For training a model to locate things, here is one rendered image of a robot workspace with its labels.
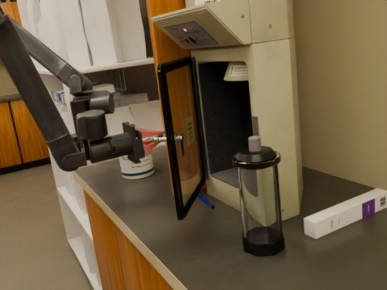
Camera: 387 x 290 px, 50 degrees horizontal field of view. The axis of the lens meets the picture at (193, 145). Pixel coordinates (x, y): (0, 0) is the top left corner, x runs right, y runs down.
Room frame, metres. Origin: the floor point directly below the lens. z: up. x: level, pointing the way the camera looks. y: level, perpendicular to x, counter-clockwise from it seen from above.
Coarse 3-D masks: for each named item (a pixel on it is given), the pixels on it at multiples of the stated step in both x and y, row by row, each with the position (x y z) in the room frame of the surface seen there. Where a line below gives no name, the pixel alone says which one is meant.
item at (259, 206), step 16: (272, 160) 0.86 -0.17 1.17; (240, 176) 0.88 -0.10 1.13; (256, 176) 0.86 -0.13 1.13; (272, 176) 0.87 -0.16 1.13; (240, 192) 0.89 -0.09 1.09; (256, 192) 0.86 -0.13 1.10; (272, 192) 0.86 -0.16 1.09; (256, 208) 0.86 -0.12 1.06; (272, 208) 0.86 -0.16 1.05; (256, 224) 0.86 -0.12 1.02; (272, 224) 0.86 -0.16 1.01; (256, 240) 0.86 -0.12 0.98; (272, 240) 0.86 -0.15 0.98
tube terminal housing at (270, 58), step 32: (192, 0) 1.24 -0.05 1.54; (224, 0) 1.09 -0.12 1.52; (256, 0) 1.01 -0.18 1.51; (288, 0) 1.08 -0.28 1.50; (256, 32) 1.01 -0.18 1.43; (288, 32) 1.05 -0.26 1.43; (256, 64) 1.00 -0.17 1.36; (288, 64) 1.05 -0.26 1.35; (256, 96) 1.00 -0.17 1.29; (288, 96) 1.04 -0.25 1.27; (288, 128) 1.04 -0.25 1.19; (288, 160) 1.04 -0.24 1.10; (224, 192) 1.19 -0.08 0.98; (288, 192) 1.03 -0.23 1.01
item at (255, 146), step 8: (256, 136) 0.90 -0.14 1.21; (256, 144) 0.89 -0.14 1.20; (240, 152) 0.90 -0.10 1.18; (248, 152) 0.89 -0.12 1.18; (256, 152) 0.88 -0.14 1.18; (264, 152) 0.87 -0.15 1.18; (272, 152) 0.88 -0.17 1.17; (240, 160) 0.88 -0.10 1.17; (248, 160) 0.86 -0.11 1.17; (256, 160) 0.86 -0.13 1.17; (264, 160) 0.86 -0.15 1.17
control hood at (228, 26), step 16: (240, 0) 0.99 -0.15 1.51; (160, 16) 1.17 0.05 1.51; (176, 16) 1.09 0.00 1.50; (192, 16) 1.03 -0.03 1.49; (208, 16) 0.98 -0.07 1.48; (224, 16) 0.97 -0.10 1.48; (240, 16) 0.99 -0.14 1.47; (208, 32) 1.05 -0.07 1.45; (224, 32) 1.00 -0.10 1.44; (240, 32) 0.99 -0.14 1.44; (192, 48) 1.23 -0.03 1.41
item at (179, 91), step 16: (160, 64) 0.99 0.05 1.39; (160, 80) 0.98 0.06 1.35; (176, 80) 1.10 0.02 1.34; (176, 96) 1.08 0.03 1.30; (192, 96) 1.24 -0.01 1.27; (176, 112) 1.06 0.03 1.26; (192, 112) 1.22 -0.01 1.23; (176, 128) 1.04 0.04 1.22; (192, 128) 1.20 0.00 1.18; (176, 144) 1.03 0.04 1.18; (192, 144) 1.18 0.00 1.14; (192, 160) 1.16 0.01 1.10; (192, 176) 1.14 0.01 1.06; (176, 192) 0.98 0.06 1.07; (192, 192) 1.12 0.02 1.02; (176, 208) 0.98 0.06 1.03
